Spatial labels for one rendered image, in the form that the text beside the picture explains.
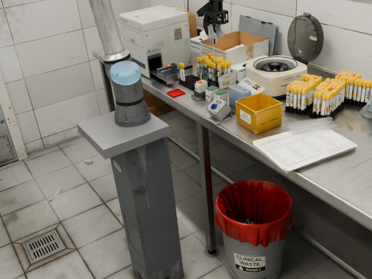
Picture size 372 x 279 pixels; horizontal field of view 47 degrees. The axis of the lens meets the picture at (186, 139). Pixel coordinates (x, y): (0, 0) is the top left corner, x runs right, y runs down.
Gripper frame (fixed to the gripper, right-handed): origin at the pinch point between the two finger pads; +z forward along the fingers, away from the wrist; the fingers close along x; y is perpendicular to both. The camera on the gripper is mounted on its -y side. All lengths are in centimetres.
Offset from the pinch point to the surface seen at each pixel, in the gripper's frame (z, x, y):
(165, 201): 62, -41, 14
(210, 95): 21.4, -8.6, 7.5
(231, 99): 21.5, -4.3, 17.7
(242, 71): 18.6, 16.4, 0.2
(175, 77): 21.5, -8.4, -22.3
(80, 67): 55, -10, -171
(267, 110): 16.9, -6.5, 43.0
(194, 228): 113, -11, -13
